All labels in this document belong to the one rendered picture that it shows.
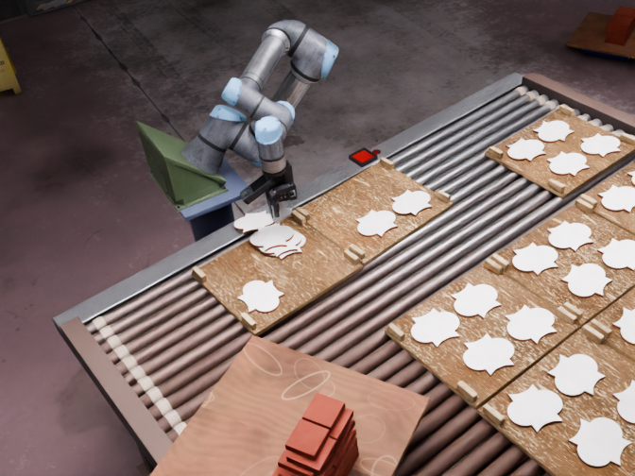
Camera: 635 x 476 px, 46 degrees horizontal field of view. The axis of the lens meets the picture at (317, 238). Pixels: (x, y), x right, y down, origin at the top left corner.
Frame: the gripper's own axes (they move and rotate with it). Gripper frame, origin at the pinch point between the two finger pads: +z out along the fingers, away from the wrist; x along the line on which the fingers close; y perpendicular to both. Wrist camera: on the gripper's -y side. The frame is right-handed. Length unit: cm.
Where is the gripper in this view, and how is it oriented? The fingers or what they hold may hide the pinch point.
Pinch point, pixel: (274, 220)
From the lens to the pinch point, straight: 235.9
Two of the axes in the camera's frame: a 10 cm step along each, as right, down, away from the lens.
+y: 9.3, -2.9, 2.2
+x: -3.6, -5.9, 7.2
